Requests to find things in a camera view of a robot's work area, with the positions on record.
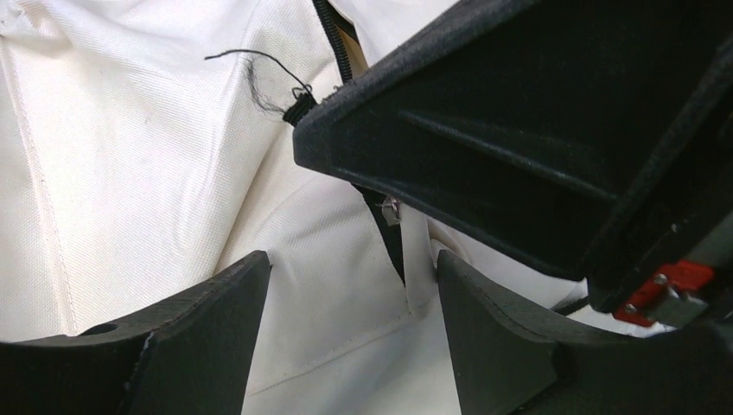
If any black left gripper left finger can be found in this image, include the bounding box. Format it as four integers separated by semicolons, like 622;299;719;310
1;251;271;414

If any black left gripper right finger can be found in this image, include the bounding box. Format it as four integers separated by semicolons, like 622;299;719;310
437;251;732;414

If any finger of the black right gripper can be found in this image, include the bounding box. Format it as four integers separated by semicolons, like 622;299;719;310
293;1;732;279

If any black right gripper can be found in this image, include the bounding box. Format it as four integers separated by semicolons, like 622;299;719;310
587;34;732;326

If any cream canvas backpack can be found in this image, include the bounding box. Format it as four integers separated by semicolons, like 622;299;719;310
1;1;586;414

